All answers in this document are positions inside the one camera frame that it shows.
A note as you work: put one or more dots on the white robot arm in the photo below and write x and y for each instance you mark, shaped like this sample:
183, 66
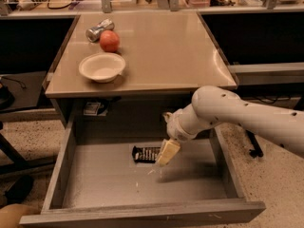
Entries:
211, 106

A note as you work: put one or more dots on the red apple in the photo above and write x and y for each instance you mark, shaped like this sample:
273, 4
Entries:
109, 41

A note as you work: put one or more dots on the silver soda can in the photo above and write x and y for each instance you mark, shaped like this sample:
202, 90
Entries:
93, 34

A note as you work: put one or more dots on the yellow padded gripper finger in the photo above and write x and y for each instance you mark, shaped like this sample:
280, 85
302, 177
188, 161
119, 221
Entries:
169, 148

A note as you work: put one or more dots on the grey open wooden drawer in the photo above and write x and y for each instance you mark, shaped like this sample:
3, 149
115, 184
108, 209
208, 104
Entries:
97, 184

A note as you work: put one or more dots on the black table leg stand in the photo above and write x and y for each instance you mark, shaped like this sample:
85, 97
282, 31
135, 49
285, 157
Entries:
256, 151

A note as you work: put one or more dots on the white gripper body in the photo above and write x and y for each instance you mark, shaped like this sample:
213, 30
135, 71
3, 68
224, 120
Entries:
174, 127

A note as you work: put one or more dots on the black rxbar chocolate bar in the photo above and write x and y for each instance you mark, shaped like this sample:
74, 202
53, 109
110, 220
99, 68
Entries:
145, 154

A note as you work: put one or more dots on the grey counter cabinet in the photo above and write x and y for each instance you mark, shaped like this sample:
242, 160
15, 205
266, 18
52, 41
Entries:
164, 52

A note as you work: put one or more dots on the white paper bowl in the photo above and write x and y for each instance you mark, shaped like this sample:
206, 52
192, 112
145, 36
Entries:
102, 67

